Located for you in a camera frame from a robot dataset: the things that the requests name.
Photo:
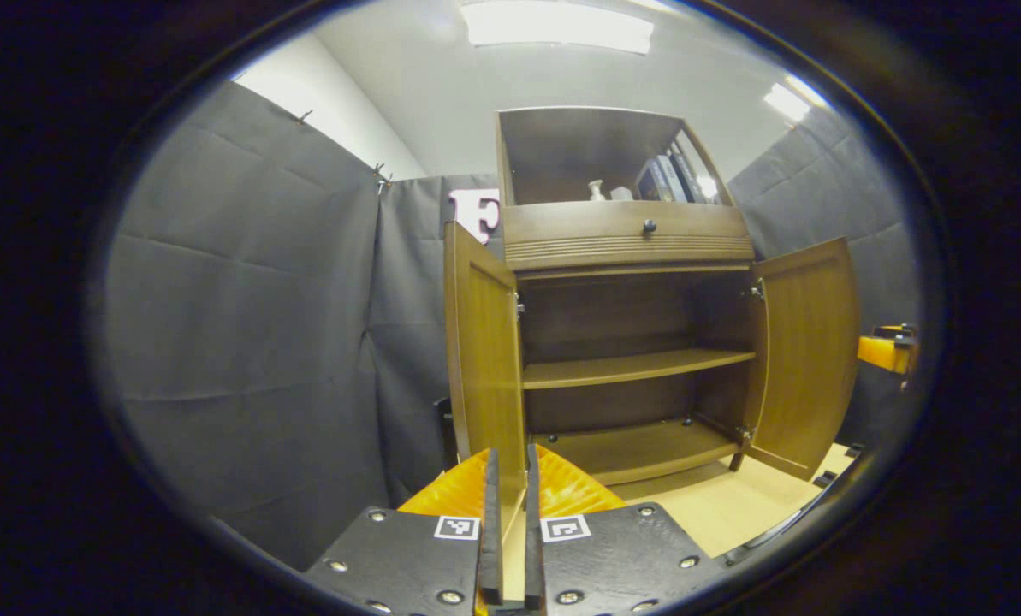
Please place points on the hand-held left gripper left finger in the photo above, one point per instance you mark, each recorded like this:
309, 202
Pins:
399, 565

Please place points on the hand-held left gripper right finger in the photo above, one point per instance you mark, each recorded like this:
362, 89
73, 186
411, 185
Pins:
621, 560

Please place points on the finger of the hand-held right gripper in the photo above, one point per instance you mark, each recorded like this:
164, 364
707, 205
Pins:
882, 351

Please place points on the small white object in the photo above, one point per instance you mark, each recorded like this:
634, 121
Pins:
621, 194

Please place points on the small ceiling light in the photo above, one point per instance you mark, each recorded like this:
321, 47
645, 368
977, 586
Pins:
786, 101

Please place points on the wooden cabinet drawer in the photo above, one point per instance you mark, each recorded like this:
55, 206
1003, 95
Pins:
596, 235

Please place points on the wooden double-door shoe cabinet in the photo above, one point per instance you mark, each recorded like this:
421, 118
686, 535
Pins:
630, 368

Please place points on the wooden shoe cabinet door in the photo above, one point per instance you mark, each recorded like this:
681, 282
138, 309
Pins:
484, 359
810, 359

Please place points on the black backdrop cloth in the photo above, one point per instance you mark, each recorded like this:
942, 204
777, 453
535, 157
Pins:
245, 325

